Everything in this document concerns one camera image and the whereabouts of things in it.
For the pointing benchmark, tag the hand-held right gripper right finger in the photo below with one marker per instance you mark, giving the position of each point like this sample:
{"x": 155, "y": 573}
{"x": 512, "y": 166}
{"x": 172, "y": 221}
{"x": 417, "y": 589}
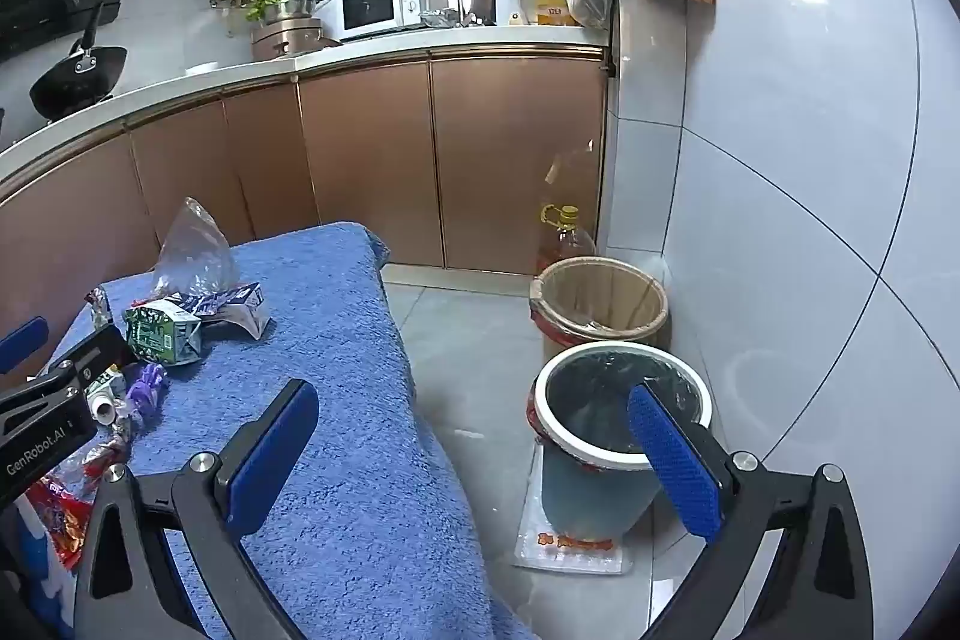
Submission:
{"x": 671, "y": 460}

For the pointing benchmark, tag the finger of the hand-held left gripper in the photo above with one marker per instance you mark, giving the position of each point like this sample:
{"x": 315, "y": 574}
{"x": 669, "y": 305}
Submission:
{"x": 97, "y": 351}
{"x": 22, "y": 341}

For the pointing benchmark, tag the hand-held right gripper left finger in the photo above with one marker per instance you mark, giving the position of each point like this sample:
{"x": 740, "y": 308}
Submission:
{"x": 274, "y": 452}

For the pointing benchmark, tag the crushed clear plastic bottle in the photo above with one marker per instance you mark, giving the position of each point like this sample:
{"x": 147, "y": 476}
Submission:
{"x": 97, "y": 456}

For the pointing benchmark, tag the green pouch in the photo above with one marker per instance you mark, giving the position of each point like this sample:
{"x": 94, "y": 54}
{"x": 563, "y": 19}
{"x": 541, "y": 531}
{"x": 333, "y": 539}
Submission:
{"x": 161, "y": 332}

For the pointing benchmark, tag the blue bin with white rim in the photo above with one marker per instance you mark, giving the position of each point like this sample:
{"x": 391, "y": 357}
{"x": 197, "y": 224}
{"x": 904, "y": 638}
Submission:
{"x": 585, "y": 497}

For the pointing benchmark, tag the silver foil wrapper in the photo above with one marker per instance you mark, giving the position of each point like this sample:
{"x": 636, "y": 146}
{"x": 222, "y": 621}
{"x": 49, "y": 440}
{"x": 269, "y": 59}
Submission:
{"x": 97, "y": 306}

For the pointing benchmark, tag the green white carton white cap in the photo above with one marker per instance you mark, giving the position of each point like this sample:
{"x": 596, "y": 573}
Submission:
{"x": 101, "y": 407}

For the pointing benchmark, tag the purple crumpled wrapper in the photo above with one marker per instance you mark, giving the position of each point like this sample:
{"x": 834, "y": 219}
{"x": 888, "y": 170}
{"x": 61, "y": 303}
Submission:
{"x": 146, "y": 389}

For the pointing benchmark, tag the red snack bag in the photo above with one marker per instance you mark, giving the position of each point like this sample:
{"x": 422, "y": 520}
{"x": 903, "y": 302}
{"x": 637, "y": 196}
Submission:
{"x": 60, "y": 520}

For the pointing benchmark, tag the blue white plastic packet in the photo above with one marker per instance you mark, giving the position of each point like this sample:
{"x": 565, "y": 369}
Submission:
{"x": 30, "y": 557}

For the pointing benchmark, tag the blue terry towel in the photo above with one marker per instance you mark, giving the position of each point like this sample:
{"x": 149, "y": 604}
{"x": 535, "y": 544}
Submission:
{"x": 360, "y": 385}

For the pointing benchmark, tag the clear crumpled plastic bag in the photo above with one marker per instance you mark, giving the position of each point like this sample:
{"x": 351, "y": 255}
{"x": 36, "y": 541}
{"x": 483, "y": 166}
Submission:
{"x": 191, "y": 257}

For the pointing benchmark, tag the purple white flattened carton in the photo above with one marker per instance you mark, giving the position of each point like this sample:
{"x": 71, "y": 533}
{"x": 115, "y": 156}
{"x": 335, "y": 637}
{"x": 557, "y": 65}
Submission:
{"x": 240, "y": 306}

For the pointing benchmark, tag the brown bin with liner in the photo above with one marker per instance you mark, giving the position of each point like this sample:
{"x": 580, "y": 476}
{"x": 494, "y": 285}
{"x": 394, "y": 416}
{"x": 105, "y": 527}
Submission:
{"x": 559, "y": 291}

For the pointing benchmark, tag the cooking oil bottle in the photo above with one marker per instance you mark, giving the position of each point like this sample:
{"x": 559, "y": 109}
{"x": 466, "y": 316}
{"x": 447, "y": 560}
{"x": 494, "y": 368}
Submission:
{"x": 566, "y": 242}

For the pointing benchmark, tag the black wok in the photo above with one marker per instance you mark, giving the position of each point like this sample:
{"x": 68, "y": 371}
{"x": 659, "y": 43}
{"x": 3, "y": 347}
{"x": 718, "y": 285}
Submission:
{"x": 75, "y": 81}

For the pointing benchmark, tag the brown kitchen cabinet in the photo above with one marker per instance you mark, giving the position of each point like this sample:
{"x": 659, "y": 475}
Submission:
{"x": 510, "y": 160}

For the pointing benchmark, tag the brown cooking pot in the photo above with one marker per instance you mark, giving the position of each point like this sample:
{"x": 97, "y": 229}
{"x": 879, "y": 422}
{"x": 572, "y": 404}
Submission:
{"x": 289, "y": 40}

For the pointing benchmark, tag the green leafy vegetables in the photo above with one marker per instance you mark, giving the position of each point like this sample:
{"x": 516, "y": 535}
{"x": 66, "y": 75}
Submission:
{"x": 266, "y": 3}

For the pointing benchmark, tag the steel saucepan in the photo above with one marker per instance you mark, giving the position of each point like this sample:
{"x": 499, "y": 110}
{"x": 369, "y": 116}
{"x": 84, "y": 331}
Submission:
{"x": 292, "y": 8}

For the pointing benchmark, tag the white microwave oven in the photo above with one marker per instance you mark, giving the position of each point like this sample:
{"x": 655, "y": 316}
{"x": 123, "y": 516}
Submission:
{"x": 367, "y": 6}

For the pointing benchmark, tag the yellow bottle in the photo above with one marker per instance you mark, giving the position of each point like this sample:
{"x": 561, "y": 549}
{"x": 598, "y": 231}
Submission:
{"x": 553, "y": 6}

